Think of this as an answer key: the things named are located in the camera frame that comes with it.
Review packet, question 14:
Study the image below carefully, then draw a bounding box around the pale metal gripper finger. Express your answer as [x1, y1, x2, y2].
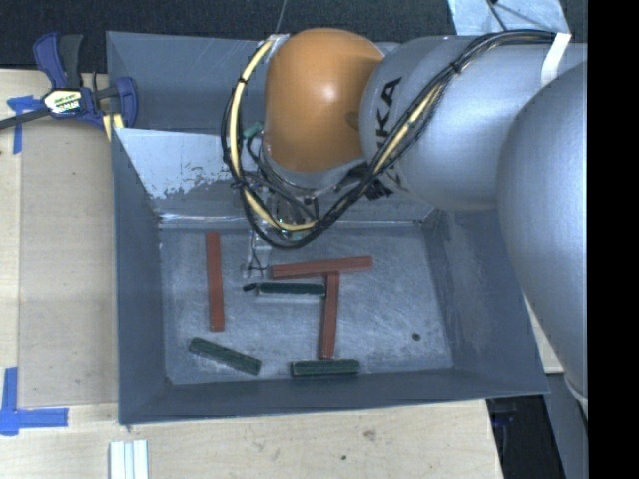
[246, 230, 264, 274]

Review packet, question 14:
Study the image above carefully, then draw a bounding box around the red-brown flat block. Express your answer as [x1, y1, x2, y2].
[205, 231, 227, 333]
[317, 271, 342, 361]
[270, 255, 374, 281]

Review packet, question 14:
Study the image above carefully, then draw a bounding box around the dark green flat block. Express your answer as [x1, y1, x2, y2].
[188, 336, 263, 377]
[289, 358, 361, 379]
[243, 281, 327, 298]

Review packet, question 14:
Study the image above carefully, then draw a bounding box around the grey metal bin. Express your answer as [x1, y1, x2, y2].
[105, 31, 551, 426]

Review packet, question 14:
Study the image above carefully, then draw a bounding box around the pale wood flat board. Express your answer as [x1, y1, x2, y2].
[18, 122, 121, 409]

